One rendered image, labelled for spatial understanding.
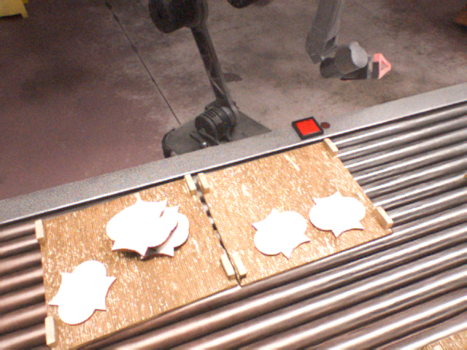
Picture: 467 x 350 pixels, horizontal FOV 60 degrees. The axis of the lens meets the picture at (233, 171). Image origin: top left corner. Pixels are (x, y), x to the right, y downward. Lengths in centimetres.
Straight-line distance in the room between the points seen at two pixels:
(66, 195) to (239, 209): 48
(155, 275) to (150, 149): 168
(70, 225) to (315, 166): 68
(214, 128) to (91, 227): 117
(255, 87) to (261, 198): 201
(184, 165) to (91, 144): 158
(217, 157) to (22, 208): 55
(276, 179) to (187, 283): 39
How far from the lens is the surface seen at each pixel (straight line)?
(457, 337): 102
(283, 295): 97
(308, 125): 132
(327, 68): 118
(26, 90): 339
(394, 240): 112
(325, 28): 113
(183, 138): 229
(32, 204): 124
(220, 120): 214
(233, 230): 103
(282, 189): 112
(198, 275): 97
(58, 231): 113
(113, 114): 292
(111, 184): 121
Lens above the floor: 179
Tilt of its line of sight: 48 degrees down
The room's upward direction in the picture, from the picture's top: 1 degrees counter-clockwise
